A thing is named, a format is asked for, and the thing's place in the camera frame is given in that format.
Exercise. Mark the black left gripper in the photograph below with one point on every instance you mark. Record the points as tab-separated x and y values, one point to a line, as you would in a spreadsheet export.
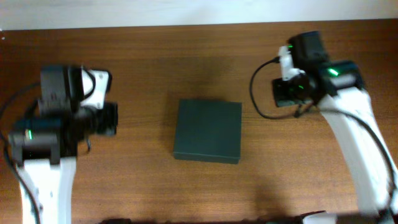
111	111

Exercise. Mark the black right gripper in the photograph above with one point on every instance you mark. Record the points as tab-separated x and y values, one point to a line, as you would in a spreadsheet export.
280	99

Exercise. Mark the black foldable box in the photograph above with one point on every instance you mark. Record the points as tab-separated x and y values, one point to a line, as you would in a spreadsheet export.
208	131

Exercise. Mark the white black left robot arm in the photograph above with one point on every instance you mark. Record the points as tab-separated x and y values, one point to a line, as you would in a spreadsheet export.
44	143

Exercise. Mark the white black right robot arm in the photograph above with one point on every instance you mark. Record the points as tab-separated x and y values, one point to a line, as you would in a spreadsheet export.
337	90

